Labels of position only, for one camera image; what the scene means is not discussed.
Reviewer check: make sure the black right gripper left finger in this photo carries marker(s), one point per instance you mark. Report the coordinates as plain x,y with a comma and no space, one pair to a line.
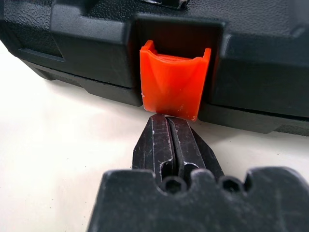
154,145

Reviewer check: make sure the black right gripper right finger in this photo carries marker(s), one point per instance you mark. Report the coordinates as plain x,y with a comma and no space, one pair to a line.
190,147

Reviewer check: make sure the orange case latch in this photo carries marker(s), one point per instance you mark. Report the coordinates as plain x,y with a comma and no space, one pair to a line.
173,84

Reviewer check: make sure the black plastic tool case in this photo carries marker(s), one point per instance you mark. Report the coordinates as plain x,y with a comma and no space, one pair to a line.
72,48

